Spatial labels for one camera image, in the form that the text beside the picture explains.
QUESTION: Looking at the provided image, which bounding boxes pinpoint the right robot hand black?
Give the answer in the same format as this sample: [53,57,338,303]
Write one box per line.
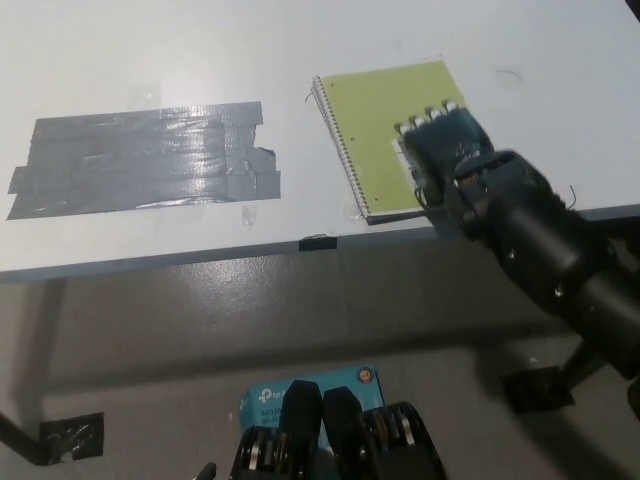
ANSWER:
[393,98,501,211]

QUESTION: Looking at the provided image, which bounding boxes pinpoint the black robot body blocks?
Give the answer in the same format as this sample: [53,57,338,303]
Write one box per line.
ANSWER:
[228,379,446,480]

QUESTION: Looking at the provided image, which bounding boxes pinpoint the teal router box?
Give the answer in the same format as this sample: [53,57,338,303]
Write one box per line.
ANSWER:
[238,366,382,446]

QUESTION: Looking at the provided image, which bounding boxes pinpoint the small black table clip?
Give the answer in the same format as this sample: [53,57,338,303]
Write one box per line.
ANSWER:
[298,236,338,252]

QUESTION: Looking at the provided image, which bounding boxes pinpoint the black floor tape patch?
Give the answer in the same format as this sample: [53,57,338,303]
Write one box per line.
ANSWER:
[39,412,105,461]
[501,366,575,414]

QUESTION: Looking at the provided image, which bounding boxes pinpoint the green spiral notebook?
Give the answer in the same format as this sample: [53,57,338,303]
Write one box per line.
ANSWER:
[312,59,471,226]

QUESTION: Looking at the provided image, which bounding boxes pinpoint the grey duct tape patch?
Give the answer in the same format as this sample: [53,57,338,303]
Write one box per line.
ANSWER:
[6,101,282,221]

